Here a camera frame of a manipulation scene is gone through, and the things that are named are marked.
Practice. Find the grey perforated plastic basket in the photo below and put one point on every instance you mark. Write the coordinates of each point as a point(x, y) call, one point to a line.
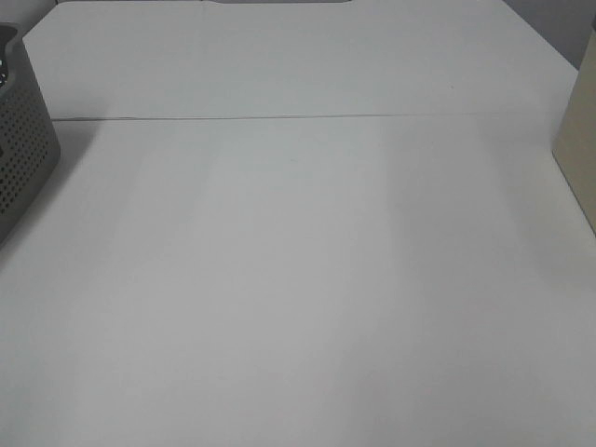
point(30, 149)

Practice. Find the beige woven storage box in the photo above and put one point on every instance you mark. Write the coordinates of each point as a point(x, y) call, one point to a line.
point(574, 147)

